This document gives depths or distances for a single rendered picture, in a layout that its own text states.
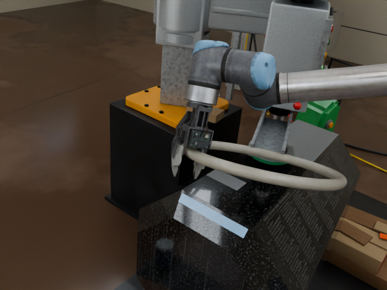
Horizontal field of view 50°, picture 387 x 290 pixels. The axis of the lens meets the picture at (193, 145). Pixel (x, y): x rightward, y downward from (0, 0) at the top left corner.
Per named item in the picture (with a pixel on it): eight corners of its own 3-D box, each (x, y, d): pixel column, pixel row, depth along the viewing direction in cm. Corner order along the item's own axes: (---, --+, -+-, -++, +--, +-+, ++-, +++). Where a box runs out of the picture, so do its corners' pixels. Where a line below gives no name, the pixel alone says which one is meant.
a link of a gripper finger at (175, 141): (167, 155, 114) (180, 126, 114) (166, 154, 115) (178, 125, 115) (182, 161, 115) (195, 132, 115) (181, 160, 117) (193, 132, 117)
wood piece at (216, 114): (185, 113, 242) (186, 106, 240) (194, 107, 250) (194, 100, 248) (215, 123, 234) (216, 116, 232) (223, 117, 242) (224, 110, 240)
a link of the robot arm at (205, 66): (225, 40, 105) (189, 35, 108) (216, 89, 106) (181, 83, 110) (235, 46, 113) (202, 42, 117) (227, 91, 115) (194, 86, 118)
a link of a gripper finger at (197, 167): (198, 183, 113) (197, 150, 112) (192, 178, 119) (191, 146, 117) (209, 182, 114) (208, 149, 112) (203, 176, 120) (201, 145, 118)
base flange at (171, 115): (121, 103, 256) (121, 96, 254) (174, 84, 290) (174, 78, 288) (181, 131, 231) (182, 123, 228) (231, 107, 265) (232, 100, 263)
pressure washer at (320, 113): (304, 144, 387) (326, 54, 344) (334, 162, 363) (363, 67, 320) (277, 153, 368) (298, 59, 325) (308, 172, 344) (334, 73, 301)
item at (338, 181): (200, 142, 153) (201, 134, 152) (336, 172, 142) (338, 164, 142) (158, 158, 105) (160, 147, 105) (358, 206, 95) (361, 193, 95)
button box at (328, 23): (309, 84, 172) (326, 14, 158) (315, 85, 172) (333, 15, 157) (308, 90, 165) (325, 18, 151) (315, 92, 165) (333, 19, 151)
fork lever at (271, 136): (264, 91, 207) (266, 81, 205) (303, 99, 203) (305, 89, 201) (238, 153, 148) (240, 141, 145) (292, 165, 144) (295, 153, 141)
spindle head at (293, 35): (264, 81, 207) (280, -12, 185) (308, 90, 203) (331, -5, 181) (251, 109, 177) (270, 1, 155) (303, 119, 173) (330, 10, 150)
